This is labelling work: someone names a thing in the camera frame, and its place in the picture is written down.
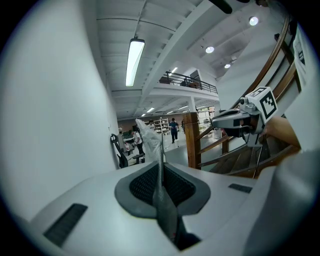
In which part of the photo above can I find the person's right forearm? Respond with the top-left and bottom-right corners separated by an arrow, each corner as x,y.
261,116 -> 302,151

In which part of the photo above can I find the cluttered office desk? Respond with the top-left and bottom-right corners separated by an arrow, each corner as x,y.
122,131 -> 136,151

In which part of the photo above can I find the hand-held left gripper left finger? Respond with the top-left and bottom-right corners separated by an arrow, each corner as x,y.
29,161 -> 180,256

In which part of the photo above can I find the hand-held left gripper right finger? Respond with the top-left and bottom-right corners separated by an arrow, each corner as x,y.
163,162 -> 258,253

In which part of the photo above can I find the long ceiling tube lamp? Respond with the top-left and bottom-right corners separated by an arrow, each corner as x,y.
125,36 -> 146,87

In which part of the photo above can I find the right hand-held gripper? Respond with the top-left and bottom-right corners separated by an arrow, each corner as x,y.
211,86 -> 279,147

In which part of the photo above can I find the black office chair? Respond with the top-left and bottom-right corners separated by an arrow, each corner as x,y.
110,133 -> 146,170

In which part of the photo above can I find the black mezzanine railing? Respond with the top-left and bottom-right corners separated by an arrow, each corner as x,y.
164,71 -> 218,94

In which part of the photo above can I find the brown wooden staircase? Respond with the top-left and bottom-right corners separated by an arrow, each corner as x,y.
182,14 -> 303,180

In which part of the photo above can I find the white shelving unit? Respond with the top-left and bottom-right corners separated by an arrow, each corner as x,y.
153,118 -> 170,136

